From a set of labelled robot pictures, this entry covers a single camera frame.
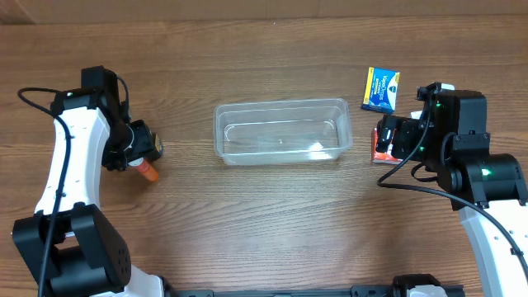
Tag black tube white cap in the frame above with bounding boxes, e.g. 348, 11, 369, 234
153, 134, 163, 160

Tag orange tube white cap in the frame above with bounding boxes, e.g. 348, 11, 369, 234
128, 158, 158, 182

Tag blue yellow VapoDrops box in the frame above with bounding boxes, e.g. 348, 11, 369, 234
361, 67, 400, 115

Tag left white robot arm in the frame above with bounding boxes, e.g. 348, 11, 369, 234
12, 66, 175, 296

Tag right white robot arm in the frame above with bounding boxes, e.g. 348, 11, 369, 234
375, 82, 527, 296

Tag clear plastic container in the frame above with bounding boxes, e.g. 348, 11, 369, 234
214, 98, 353, 166

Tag white medicine box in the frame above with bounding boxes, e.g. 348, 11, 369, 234
411, 111, 422, 120

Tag red orange medicine box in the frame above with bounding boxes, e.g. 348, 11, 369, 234
371, 127, 402, 165

